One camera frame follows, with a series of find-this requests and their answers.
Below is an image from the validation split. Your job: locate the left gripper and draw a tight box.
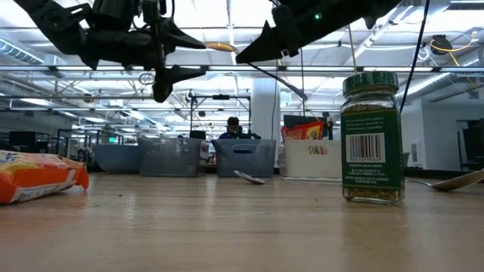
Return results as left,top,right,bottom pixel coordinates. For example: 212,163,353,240
77,0,208,103

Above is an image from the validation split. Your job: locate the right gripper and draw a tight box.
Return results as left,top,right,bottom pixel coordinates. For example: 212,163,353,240
234,0,402,64

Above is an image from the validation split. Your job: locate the silver metal spoon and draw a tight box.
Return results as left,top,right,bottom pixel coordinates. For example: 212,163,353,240
233,169,267,186

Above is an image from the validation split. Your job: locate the green lid spice jar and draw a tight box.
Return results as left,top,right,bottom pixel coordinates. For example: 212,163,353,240
340,70,406,206

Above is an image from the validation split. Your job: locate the orange chicken ramen packet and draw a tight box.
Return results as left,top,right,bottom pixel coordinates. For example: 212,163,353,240
0,149,90,206

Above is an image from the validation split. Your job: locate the orange handle spoon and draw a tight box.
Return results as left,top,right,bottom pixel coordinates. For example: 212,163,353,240
406,168,484,192

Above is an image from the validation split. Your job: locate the white building column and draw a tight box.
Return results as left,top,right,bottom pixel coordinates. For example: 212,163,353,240
251,77,281,141

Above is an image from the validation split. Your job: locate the red yellow ramen packet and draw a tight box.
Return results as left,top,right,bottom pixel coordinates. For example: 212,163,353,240
283,114,330,141

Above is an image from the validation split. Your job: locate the person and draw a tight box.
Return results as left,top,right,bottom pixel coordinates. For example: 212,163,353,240
218,116,262,140

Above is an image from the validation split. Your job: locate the grey plastic bin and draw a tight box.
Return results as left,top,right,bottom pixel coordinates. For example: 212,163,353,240
137,136,208,178
213,138,278,178

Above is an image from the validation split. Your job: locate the blue bowl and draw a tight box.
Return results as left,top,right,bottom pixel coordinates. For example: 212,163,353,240
92,143,141,175

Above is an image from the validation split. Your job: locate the white plastic bin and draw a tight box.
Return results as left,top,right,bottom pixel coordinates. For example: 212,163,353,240
284,139,343,179

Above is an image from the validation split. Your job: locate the hanging black cable loop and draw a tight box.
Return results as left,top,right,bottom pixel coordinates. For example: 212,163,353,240
138,72,157,86

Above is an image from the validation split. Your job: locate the black metal frame rig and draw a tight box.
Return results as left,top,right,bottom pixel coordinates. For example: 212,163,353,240
188,94,253,140

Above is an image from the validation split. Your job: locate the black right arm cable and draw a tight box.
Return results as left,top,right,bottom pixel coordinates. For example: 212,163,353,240
399,0,431,114

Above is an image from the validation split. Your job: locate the ceiling cable reel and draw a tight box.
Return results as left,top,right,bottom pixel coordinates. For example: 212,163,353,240
429,32,479,57

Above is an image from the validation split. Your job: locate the black aluminium table frame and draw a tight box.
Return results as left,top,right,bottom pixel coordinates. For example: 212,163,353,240
402,167,484,181

